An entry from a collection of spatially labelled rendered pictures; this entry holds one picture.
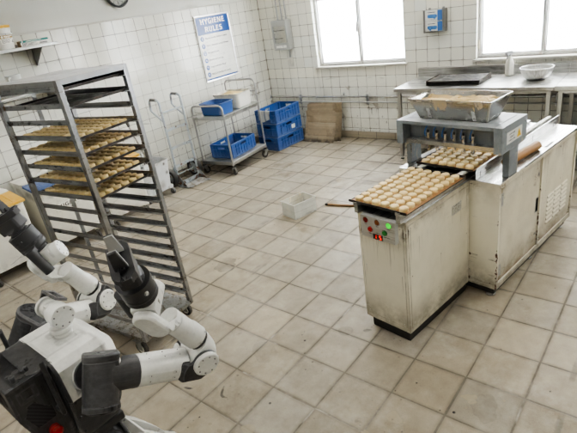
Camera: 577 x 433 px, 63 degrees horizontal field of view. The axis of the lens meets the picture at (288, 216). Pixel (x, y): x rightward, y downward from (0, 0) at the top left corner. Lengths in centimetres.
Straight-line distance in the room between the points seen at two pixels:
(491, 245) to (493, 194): 35
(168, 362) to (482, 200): 228
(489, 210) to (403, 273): 73
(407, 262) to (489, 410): 84
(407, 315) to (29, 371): 210
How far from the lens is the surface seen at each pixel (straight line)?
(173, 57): 670
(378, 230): 271
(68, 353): 147
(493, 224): 320
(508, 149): 308
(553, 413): 281
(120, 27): 631
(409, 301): 288
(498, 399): 282
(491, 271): 337
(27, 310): 172
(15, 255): 514
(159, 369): 140
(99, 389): 136
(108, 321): 365
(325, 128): 719
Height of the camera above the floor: 201
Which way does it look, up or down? 24 degrees down
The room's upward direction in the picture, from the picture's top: 9 degrees counter-clockwise
